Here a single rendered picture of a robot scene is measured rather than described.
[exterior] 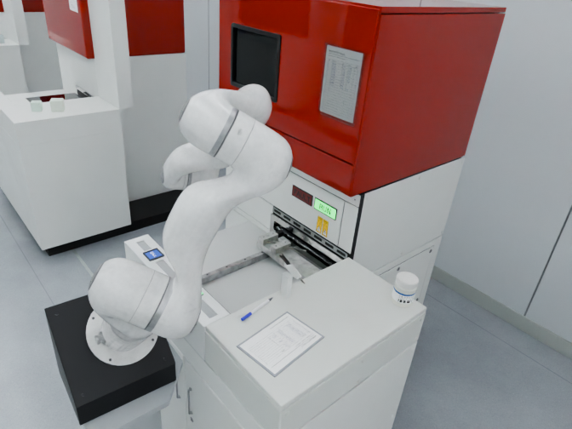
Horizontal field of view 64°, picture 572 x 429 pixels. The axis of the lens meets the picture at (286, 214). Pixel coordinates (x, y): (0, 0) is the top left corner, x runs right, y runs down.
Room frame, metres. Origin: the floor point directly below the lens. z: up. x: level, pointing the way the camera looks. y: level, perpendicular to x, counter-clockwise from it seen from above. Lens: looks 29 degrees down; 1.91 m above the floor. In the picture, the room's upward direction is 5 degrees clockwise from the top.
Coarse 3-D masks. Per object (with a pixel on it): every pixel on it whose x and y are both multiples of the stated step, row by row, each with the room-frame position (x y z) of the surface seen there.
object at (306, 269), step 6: (258, 246) 1.59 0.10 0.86; (264, 246) 1.56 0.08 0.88; (270, 246) 1.56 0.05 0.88; (270, 252) 1.53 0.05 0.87; (282, 252) 1.53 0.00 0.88; (288, 252) 1.53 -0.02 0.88; (294, 252) 1.54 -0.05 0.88; (276, 258) 1.50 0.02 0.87; (288, 258) 1.49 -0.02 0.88; (294, 258) 1.49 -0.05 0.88; (300, 258) 1.50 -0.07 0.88; (282, 264) 1.47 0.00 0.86; (294, 264) 1.45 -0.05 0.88; (300, 264) 1.46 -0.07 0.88; (306, 264) 1.46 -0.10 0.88; (300, 270) 1.42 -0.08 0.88; (306, 270) 1.42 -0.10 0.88; (312, 270) 1.42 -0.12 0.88; (318, 270) 1.43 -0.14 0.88; (306, 276) 1.38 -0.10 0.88
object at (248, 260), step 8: (248, 256) 1.52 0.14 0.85; (256, 256) 1.53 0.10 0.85; (264, 256) 1.55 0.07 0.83; (232, 264) 1.46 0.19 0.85; (240, 264) 1.47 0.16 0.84; (248, 264) 1.50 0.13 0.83; (208, 272) 1.39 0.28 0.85; (216, 272) 1.39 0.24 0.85; (224, 272) 1.42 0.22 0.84; (208, 280) 1.37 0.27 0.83
